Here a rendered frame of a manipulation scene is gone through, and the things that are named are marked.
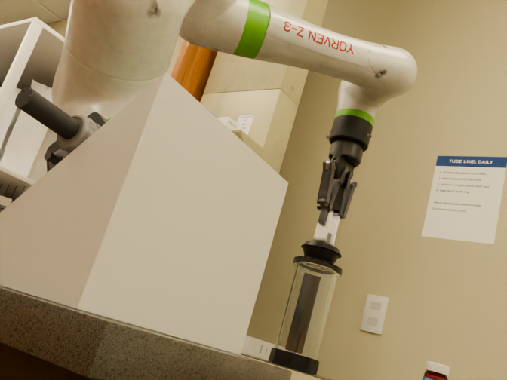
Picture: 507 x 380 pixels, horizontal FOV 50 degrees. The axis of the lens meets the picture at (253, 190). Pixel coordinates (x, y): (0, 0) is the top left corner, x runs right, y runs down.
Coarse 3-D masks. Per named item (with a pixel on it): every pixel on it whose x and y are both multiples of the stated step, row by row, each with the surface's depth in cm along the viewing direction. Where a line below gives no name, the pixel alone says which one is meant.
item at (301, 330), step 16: (304, 256) 115; (304, 272) 114; (320, 272) 114; (336, 272) 115; (304, 288) 113; (320, 288) 113; (288, 304) 114; (304, 304) 112; (320, 304) 112; (288, 320) 112; (304, 320) 111; (320, 320) 112; (288, 336) 111; (304, 336) 110; (320, 336) 112; (304, 352) 109
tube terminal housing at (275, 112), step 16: (208, 96) 182; (224, 96) 178; (240, 96) 173; (256, 96) 169; (272, 96) 165; (224, 112) 174; (240, 112) 170; (256, 112) 167; (272, 112) 163; (288, 112) 169; (256, 128) 164; (272, 128) 163; (288, 128) 169; (272, 144) 163; (272, 160) 163
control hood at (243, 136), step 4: (232, 132) 152; (236, 132) 151; (240, 132) 151; (240, 136) 151; (244, 136) 152; (248, 136) 153; (244, 140) 152; (248, 140) 154; (252, 140) 155; (248, 144) 154; (252, 144) 155; (256, 144) 156; (252, 148) 155; (256, 148) 157; (260, 148) 158; (256, 152) 157; (260, 152) 158
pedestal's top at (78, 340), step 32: (0, 288) 45; (0, 320) 44; (32, 320) 42; (64, 320) 40; (96, 320) 39; (32, 352) 41; (64, 352) 39; (96, 352) 38; (128, 352) 40; (160, 352) 43; (192, 352) 47; (224, 352) 53
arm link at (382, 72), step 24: (288, 24) 106; (312, 24) 110; (264, 48) 106; (288, 48) 107; (312, 48) 108; (336, 48) 110; (360, 48) 112; (384, 48) 114; (336, 72) 113; (360, 72) 113; (384, 72) 113; (408, 72) 114; (384, 96) 118
